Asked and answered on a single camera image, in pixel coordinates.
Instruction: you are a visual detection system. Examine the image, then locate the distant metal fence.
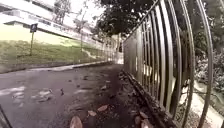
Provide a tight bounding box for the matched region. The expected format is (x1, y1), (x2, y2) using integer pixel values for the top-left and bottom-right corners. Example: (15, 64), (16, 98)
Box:
(79, 36), (125, 65)

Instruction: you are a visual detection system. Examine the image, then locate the concrete kerb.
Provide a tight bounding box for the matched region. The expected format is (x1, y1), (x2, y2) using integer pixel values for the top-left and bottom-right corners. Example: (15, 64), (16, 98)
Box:
(28, 60), (113, 72)

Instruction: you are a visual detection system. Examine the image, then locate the large dark tree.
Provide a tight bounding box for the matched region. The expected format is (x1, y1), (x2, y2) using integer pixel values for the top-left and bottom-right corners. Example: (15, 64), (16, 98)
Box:
(94, 0), (224, 51)

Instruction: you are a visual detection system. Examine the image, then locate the grey metal railing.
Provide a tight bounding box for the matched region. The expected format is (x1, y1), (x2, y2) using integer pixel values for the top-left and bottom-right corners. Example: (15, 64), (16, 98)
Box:
(122, 0), (214, 128)

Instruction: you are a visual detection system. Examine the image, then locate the dark asphalt path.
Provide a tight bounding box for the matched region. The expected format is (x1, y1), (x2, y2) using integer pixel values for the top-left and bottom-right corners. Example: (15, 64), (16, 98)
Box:
(0, 63), (158, 128)

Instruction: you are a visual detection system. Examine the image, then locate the grass slope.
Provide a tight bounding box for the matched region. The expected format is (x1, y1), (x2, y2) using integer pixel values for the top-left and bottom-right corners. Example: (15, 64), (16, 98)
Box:
(0, 23), (108, 73)

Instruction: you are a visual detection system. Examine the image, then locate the blue sign on pole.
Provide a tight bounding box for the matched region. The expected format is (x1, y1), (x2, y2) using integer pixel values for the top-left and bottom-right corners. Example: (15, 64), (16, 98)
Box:
(29, 23), (39, 56)

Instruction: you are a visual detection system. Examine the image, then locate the white building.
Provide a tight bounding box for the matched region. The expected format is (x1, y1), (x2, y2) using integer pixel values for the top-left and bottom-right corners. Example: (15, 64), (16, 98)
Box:
(0, 0), (104, 44)

